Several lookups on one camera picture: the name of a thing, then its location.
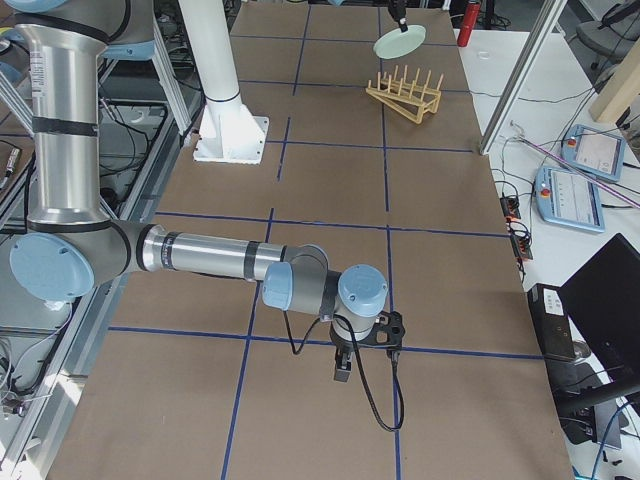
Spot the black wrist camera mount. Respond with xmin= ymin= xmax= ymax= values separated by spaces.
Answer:
xmin=361 ymin=311 xmax=406 ymax=350

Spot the far teach pendant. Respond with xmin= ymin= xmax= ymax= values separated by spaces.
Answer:
xmin=561 ymin=124 xmax=626 ymax=182

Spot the teach pendant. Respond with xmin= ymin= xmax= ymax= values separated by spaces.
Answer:
xmin=534 ymin=166 xmax=605 ymax=233
xmin=561 ymin=124 xmax=626 ymax=182

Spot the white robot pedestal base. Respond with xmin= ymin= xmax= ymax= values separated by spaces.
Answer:
xmin=179 ymin=0 xmax=269 ymax=164

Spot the mint green plate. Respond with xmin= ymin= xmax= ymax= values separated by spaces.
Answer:
xmin=373 ymin=25 xmax=427 ymax=60

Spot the wooden beam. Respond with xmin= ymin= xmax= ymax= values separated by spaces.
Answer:
xmin=589 ymin=41 xmax=640 ymax=123

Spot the wooden plate rack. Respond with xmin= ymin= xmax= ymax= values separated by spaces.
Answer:
xmin=365 ymin=65 xmax=444 ymax=125

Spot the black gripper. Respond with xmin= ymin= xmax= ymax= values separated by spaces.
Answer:
xmin=330 ymin=333 xmax=354 ymax=383
xmin=388 ymin=0 xmax=407 ymax=32

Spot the near teach pendant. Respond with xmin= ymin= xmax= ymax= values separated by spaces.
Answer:
xmin=534 ymin=166 xmax=605 ymax=233

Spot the red bottle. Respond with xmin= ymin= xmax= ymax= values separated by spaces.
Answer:
xmin=457 ymin=0 xmax=481 ymax=48

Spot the black monitor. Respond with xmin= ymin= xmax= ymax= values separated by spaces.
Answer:
xmin=559 ymin=233 xmax=639 ymax=377

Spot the office chair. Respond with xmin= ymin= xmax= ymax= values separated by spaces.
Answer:
xmin=575 ymin=1 xmax=639 ymax=71

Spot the orange black usb hub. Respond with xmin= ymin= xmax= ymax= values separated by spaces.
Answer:
xmin=500 ymin=195 xmax=521 ymax=221

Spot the aluminium frame post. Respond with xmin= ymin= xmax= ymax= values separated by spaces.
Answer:
xmin=479 ymin=0 xmax=568 ymax=155

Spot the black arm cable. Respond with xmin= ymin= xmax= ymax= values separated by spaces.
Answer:
xmin=282 ymin=308 xmax=406 ymax=432

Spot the black computer box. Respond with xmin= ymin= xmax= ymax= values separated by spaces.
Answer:
xmin=527 ymin=283 xmax=575 ymax=362

